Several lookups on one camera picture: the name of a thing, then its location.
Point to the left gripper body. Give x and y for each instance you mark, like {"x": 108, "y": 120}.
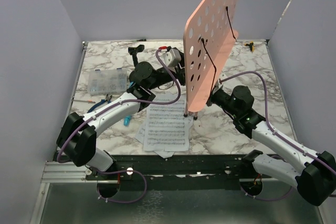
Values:
{"x": 179, "y": 73}

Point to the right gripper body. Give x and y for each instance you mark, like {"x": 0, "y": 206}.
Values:
{"x": 222, "y": 98}

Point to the pink perforated music stand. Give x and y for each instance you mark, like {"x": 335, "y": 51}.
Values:
{"x": 208, "y": 40}

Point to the sheet music page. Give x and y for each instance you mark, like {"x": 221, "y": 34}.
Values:
{"x": 166, "y": 128}
{"x": 140, "y": 137}

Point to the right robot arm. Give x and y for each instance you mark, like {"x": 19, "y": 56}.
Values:
{"x": 311, "y": 173}

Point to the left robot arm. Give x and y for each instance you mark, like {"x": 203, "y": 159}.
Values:
{"x": 78, "y": 136}

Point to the black microphone desk stand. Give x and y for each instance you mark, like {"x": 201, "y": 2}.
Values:
{"x": 133, "y": 51}

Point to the yellow black clamp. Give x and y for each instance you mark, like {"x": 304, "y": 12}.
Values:
{"x": 250, "y": 45}

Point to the clear plastic parts box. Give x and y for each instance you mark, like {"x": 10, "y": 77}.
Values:
{"x": 107, "y": 81}

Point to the red tipped thin rod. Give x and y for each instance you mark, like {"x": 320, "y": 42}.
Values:
{"x": 84, "y": 101}

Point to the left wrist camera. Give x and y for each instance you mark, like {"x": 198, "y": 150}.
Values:
{"x": 172, "y": 57}

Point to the blue toy recorder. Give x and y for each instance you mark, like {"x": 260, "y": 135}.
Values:
{"x": 126, "y": 121}

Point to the blue handled pliers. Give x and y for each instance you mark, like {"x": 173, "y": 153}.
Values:
{"x": 104, "y": 101}

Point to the aluminium rail bracket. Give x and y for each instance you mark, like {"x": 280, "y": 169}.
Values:
{"x": 63, "y": 173}

